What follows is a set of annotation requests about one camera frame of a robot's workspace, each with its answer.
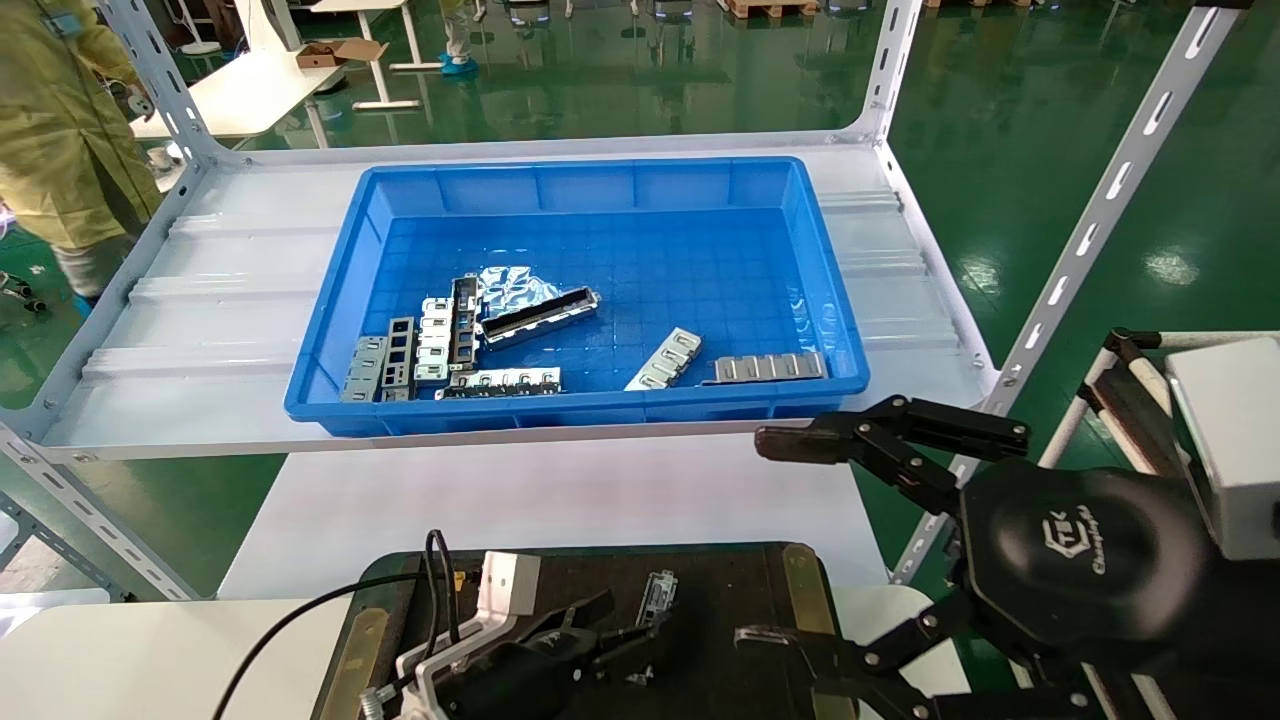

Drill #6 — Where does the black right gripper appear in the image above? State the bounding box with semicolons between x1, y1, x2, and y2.
735;395;1216;720

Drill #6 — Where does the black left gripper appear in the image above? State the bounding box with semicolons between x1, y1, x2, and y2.
425;590;661;720

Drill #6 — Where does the long black channel part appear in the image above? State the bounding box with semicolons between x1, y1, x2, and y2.
638;570;681;641

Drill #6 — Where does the black flat container tray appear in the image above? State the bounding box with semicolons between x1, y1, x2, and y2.
310;543;861;720

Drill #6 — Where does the grey slotted flat part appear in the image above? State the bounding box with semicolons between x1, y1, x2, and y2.
700;352;829;386

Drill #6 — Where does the silver clip part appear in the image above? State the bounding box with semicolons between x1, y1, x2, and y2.
625;328;703;393

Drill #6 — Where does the long black silver-rimmed part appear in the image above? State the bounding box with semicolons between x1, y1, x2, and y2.
480;287;601;349

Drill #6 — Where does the narrow black strip part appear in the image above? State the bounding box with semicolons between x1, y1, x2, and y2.
450;277;483;371

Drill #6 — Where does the dark part with square holes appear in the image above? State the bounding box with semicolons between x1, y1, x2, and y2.
380;317;417;401

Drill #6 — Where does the grey ribbed part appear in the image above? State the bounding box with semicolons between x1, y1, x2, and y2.
342;335;389;403

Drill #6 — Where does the white silver clip strip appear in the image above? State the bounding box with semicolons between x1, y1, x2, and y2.
413;296;456;386

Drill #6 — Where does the crumpled silver foil bag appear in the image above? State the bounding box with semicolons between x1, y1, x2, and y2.
475;265;563;321

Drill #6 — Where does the large blue plastic bin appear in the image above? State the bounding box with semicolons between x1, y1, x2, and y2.
283;155;871;438

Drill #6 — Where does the person with blue shoe covers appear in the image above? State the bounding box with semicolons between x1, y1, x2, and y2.
440;0;483;79

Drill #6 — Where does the white desk with T-foot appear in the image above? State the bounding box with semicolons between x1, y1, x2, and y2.
310;0;451;109

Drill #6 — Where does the open cardboard box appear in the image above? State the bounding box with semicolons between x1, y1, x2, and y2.
296;38;389;69

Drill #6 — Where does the person in yellow coat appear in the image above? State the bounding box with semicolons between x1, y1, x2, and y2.
0;0;166;301

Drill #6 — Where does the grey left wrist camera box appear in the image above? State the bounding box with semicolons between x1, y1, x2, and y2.
395;552;543;720

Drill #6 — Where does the black camera cable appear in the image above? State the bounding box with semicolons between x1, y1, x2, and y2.
212;530;471;720

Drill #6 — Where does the silver bracket strip part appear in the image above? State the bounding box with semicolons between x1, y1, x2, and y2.
437;367;563;399

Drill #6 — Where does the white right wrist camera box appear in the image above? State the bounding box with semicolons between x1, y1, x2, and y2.
1165;337;1280;561

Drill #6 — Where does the white tube frame stand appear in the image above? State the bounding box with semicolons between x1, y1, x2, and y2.
1020;328;1280;720

